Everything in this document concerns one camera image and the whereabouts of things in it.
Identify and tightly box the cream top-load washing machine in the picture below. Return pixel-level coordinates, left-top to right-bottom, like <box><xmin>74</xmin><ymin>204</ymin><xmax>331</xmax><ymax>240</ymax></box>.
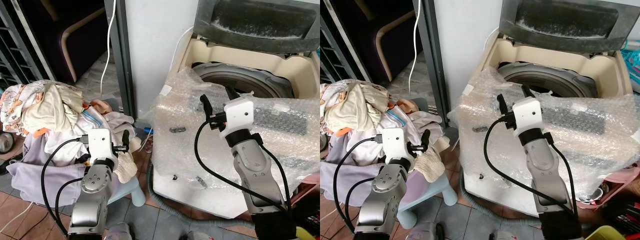
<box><xmin>151</xmin><ymin>27</ymin><xmax>321</xmax><ymax>221</ymax></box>
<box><xmin>459</xmin><ymin>27</ymin><xmax>640</xmax><ymax>218</ymax></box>

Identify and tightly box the grey washer drum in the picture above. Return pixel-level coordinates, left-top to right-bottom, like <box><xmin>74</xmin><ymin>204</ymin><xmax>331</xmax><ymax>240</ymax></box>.
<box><xmin>497</xmin><ymin>61</ymin><xmax>600</xmax><ymax>100</ymax></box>
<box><xmin>191</xmin><ymin>62</ymin><xmax>297</xmax><ymax>100</ymax></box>

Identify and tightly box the beige knitted cloth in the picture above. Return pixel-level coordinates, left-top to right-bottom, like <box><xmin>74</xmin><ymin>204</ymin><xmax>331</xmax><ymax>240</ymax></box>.
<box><xmin>414</xmin><ymin>148</ymin><xmax>447</xmax><ymax>184</ymax></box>
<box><xmin>113</xmin><ymin>149</ymin><xmax>139</xmax><ymax>184</ymax></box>

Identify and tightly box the white garment with blue trim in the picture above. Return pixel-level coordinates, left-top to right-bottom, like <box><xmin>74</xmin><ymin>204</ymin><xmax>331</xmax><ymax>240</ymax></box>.
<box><xmin>74</xmin><ymin>106</ymin><xmax>137</xmax><ymax>152</ymax></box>
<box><xmin>380</xmin><ymin>106</ymin><xmax>443</xmax><ymax>150</ymax></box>

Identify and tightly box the clear bubble wrap sheet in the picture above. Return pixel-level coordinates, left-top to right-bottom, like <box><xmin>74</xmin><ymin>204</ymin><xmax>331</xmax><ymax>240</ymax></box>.
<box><xmin>148</xmin><ymin>66</ymin><xmax>321</xmax><ymax>197</ymax></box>
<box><xmin>446</xmin><ymin>66</ymin><xmax>640</xmax><ymax>197</ymax></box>

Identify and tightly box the peach coloured garment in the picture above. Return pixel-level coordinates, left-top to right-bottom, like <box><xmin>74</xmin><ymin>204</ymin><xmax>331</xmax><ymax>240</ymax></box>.
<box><xmin>81</xmin><ymin>98</ymin><xmax>115</xmax><ymax>115</ymax></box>
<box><xmin>389</xmin><ymin>98</ymin><xmax>422</xmax><ymax>115</ymax></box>

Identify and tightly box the light blue plastic stool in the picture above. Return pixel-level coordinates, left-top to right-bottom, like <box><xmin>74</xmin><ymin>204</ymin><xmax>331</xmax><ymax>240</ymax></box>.
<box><xmin>398</xmin><ymin>172</ymin><xmax>459</xmax><ymax>230</ymax></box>
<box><xmin>106</xmin><ymin>174</ymin><xmax>147</xmax><ymax>208</ymax></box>

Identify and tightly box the cream garment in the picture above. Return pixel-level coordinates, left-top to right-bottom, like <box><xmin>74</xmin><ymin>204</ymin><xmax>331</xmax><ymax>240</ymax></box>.
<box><xmin>324</xmin><ymin>81</ymin><xmax>392</xmax><ymax>135</ymax></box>
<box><xmin>21</xmin><ymin>81</ymin><xmax>87</xmax><ymax>136</ymax></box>

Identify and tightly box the dark grey washer lid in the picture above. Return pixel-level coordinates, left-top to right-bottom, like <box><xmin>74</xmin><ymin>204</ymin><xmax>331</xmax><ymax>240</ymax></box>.
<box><xmin>498</xmin><ymin>0</ymin><xmax>640</xmax><ymax>55</ymax></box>
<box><xmin>192</xmin><ymin>0</ymin><xmax>321</xmax><ymax>55</ymax></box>

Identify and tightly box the grey left robot leg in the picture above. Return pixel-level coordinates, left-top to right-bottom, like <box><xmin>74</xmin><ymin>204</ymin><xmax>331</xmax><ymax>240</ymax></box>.
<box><xmin>404</xmin><ymin>221</ymin><xmax>447</xmax><ymax>240</ymax></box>
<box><xmin>102</xmin><ymin>222</ymin><xmax>134</xmax><ymax>240</ymax></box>

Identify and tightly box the grey robot leg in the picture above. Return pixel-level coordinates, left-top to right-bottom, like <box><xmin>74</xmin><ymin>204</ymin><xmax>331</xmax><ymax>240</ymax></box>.
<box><xmin>102</xmin><ymin>222</ymin><xmax>134</xmax><ymax>240</ymax></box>
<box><xmin>487</xmin><ymin>229</ymin><xmax>522</xmax><ymax>240</ymax></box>
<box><xmin>186</xmin><ymin>229</ymin><xmax>217</xmax><ymax>240</ymax></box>
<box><xmin>404</xmin><ymin>221</ymin><xmax>447</xmax><ymax>240</ymax></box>

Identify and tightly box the white patterned cloth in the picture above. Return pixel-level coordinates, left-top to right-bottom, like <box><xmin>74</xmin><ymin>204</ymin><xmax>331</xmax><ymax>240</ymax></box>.
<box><xmin>320</xmin><ymin>80</ymin><xmax>363</xmax><ymax>132</ymax></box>
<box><xmin>0</xmin><ymin>80</ymin><xmax>53</xmax><ymax>137</ymax></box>

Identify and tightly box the dark metal rack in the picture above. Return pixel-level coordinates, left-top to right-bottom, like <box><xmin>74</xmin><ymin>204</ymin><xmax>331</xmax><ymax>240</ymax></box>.
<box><xmin>320</xmin><ymin>0</ymin><xmax>357</xmax><ymax>85</ymax></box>
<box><xmin>0</xmin><ymin>0</ymin><xmax>48</xmax><ymax>92</ymax></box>

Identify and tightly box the pink plastic basket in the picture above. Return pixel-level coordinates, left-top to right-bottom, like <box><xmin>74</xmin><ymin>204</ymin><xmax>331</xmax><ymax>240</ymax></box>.
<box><xmin>294</xmin><ymin>171</ymin><xmax>321</xmax><ymax>203</ymax></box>
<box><xmin>575</xmin><ymin>164</ymin><xmax>640</xmax><ymax>211</ymax></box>

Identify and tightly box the dark armchair with wooden arm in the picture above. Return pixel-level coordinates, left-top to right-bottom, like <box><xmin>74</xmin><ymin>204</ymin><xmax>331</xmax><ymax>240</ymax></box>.
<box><xmin>15</xmin><ymin>0</ymin><xmax>110</xmax><ymax>85</ymax></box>
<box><xmin>327</xmin><ymin>0</ymin><xmax>423</xmax><ymax>85</ymax></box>

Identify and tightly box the grey right robot leg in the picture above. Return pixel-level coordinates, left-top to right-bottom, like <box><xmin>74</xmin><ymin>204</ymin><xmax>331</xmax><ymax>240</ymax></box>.
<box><xmin>186</xmin><ymin>229</ymin><xmax>217</xmax><ymax>240</ymax></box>
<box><xmin>487</xmin><ymin>229</ymin><xmax>522</xmax><ymax>240</ymax></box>

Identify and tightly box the black crate with red items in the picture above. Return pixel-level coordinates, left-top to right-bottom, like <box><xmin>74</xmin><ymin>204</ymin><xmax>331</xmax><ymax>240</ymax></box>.
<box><xmin>298</xmin><ymin>197</ymin><xmax>321</xmax><ymax>236</ymax></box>
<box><xmin>599</xmin><ymin>192</ymin><xmax>640</xmax><ymax>237</ymax></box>

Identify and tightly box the yellow plastic container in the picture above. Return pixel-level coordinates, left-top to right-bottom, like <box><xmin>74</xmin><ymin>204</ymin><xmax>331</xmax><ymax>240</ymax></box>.
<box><xmin>584</xmin><ymin>224</ymin><xmax>628</xmax><ymax>240</ymax></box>
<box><xmin>295</xmin><ymin>226</ymin><xmax>317</xmax><ymax>240</ymax></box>

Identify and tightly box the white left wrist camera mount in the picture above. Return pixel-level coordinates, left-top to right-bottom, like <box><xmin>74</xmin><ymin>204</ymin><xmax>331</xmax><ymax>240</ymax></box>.
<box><xmin>382</xmin><ymin>127</ymin><xmax>416</xmax><ymax>162</ymax></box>
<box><xmin>87</xmin><ymin>128</ymin><xmax>114</xmax><ymax>162</ymax></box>

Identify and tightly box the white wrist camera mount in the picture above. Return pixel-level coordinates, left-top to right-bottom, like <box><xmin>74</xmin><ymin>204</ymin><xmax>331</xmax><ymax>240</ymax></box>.
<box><xmin>87</xmin><ymin>128</ymin><xmax>114</xmax><ymax>162</ymax></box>
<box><xmin>512</xmin><ymin>97</ymin><xmax>544</xmax><ymax>137</ymax></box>
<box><xmin>222</xmin><ymin>97</ymin><xmax>256</xmax><ymax>135</ymax></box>
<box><xmin>382</xmin><ymin>127</ymin><xmax>416</xmax><ymax>162</ymax></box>

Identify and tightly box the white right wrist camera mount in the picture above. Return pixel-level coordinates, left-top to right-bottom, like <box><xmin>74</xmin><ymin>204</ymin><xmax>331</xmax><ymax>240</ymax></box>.
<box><xmin>512</xmin><ymin>97</ymin><xmax>544</xmax><ymax>137</ymax></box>
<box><xmin>222</xmin><ymin>97</ymin><xmax>256</xmax><ymax>135</ymax></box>

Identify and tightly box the long looping black arm cable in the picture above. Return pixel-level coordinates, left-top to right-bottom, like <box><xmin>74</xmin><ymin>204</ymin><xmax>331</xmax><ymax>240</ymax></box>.
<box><xmin>482</xmin><ymin>117</ymin><xmax>576</xmax><ymax>217</ymax></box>
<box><xmin>40</xmin><ymin>134</ymin><xmax>91</xmax><ymax>239</ymax></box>
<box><xmin>193</xmin><ymin>119</ymin><xmax>291</xmax><ymax>215</ymax></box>
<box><xmin>332</xmin><ymin>133</ymin><xmax>385</xmax><ymax>237</ymax></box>

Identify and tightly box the short black arm cable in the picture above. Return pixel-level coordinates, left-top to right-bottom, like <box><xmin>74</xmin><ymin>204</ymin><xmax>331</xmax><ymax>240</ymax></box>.
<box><xmin>546</xmin><ymin>136</ymin><xmax>582</xmax><ymax>217</ymax></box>
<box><xmin>53</xmin><ymin>176</ymin><xmax>87</xmax><ymax>227</ymax></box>
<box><xmin>344</xmin><ymin>176</ymin><xmax>380</xmax><ymax>223</ymax></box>
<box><xmin>254</xmin><ymin>134</ymin><xmax>294</xmax><ymax>215</ymax></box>

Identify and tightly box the grey door frame post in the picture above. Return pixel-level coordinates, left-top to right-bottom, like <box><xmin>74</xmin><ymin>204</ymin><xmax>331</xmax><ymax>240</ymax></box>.
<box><xmin>418</xmin><ymin>0</ymin><xmax>451</xmax><ymax>127</ymax></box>
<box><xmin>103</xmin><ymin>0</ymin><xmax>138</xmax><ymax>120</ymax></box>

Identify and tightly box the white hanging cable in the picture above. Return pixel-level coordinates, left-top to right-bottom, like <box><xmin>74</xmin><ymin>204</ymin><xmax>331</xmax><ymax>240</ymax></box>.
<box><xmin>408</xmin><ymin>0</ymin><xmax>424</xmax><ymax>95</ymax></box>
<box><xmin>99</xmin><ymin>0</ymin><xmax>118</xmax><ymax>97</ymax></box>

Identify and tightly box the white floor cable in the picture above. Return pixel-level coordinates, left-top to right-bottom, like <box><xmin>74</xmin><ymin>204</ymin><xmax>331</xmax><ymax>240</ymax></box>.
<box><xmin>0</xmin><ymin>199</ymin><xmax>37</xmax><ymax>235</ymax></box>

